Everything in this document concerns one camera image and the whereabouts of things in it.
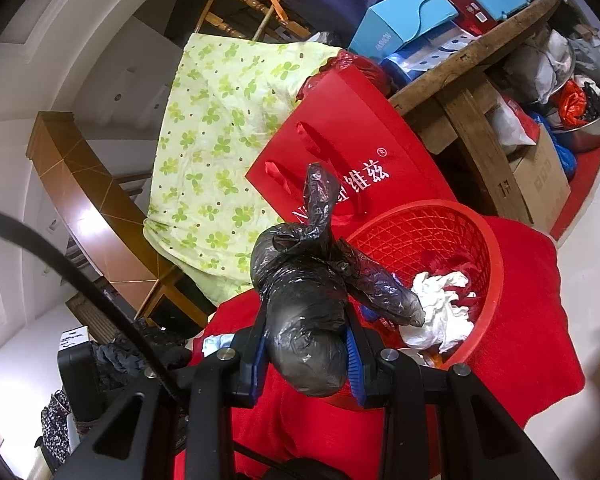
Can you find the black knotted plastic bag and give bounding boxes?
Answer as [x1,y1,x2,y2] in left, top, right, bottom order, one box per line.
[250,162,427,398]

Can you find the shiny red foil bag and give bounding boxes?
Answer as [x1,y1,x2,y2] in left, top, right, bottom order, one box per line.
[296,49,393,101]

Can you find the blue foil wrapper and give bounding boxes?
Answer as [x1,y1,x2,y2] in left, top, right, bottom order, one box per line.
[357,302,396,331]

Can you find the brown wooden panel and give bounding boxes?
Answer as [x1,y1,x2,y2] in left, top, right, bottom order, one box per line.
[26,111,211,328]

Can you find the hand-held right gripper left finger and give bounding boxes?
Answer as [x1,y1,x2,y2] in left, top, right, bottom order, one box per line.
[50,305,273,480]

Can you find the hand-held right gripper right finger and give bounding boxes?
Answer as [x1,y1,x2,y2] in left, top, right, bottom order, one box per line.
[342,310,561,480]

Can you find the dark cloth pile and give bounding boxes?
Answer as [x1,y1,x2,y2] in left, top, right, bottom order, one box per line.
[92,317,193,391]

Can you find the blue white dotted pack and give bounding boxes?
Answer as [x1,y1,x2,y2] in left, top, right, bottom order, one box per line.
[382,25,476,86]

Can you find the black case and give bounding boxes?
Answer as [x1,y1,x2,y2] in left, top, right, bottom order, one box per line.
[57,342,103,423]

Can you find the wooden chair back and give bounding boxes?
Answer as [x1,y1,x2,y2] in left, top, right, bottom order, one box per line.
[195,0,311,43]

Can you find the red paper gift bag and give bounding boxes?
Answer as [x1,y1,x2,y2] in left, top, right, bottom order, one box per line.
[244,67,458,231]

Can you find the white crumpled paper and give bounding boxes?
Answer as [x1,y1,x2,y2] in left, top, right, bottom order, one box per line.
[397,271,478,353]

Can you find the light blue cardboard box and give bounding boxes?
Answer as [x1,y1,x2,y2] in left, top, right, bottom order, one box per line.
[350,0,458,56]

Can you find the metal basin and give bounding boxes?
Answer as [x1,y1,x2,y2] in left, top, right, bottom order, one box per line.
[547,80,600,153]

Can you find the blue plastic bag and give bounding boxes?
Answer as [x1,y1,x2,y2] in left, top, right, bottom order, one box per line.
[530,110,578,181]

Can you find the red blanket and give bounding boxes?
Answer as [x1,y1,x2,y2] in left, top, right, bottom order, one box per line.
[172,215,586,480]

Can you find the white blue tissue pack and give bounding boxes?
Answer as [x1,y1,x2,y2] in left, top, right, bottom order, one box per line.
[202,335,236,356]

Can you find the black white floral cloth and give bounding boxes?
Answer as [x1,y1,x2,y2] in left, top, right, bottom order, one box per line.
[40,390,73,466]

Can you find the black cable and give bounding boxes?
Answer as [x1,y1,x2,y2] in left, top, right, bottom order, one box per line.
[0,206,188,406]

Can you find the old wooden table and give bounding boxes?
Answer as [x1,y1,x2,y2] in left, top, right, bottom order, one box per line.
[387,0,563,221]

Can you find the orange red plastic bag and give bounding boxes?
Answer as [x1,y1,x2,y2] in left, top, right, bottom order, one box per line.
[557,80,588,128]

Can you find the green clover print quilt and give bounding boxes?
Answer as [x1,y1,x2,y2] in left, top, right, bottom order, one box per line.
[142,32,343,306]

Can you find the grey white bundled bags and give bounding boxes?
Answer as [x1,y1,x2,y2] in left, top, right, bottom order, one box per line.
[502,27,576,106]

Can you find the red plastic mesh basket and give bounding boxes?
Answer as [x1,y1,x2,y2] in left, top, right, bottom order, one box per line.
[325,200,505,411]

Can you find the small black plastic bag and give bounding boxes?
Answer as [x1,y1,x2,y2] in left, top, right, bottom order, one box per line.
[580,80,600,121]

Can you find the red floor mat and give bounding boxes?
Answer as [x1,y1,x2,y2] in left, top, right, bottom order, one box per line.
[550,125,600,241]

